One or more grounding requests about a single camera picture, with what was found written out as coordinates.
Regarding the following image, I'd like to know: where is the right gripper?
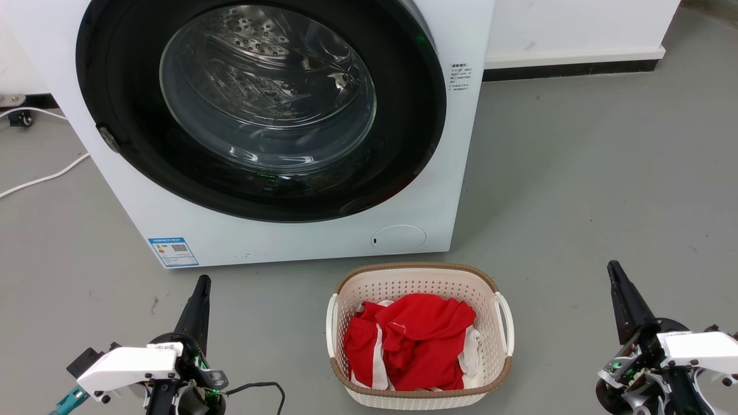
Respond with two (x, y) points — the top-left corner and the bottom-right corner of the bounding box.
(596, 261), (716, 415)

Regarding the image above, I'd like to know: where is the thin black left gripper cable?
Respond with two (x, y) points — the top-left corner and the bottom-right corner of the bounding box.
(222, 382), (287, 415)

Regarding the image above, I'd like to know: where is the round white filter cover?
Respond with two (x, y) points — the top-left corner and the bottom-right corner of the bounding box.
(371, 224), (427, 254)

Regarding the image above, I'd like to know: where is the black baseboard strip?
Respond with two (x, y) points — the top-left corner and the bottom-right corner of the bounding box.
(483, 59), (660, 82)

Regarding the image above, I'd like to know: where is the cream plastic laundry basket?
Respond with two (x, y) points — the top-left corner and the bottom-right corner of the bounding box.
(326, 263), (515, 411)

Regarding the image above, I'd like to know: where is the black round washer door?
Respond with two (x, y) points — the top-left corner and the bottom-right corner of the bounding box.
(75, 0), (448, 224)

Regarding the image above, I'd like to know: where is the grey washer door latch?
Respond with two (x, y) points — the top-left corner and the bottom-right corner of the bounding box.
(97, 124), (122, 154)

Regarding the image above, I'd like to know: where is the white front-load washing machine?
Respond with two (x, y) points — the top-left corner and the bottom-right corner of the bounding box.
(0, 0), (496, 270)

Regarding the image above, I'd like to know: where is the red and white garment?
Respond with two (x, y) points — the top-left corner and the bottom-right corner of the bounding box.
(344, 293), (483, 393)

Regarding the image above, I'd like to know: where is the white floor cable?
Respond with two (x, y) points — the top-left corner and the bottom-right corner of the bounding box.
(0, 107), (69, 122)
(0, 152), (92, 200)

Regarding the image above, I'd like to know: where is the blue energy label sticker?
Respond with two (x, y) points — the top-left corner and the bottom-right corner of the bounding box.
(148, 237), (200, 269)

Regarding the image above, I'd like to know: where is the teal cable connector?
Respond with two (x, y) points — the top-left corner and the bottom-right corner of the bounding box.
(48, 387), (91, 415)

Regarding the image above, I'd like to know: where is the small printed text sticker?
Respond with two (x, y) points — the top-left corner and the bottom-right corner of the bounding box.
(450, 62), (475, 93)

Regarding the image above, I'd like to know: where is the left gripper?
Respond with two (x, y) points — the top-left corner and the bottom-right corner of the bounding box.
(144, 275), (229, 415)

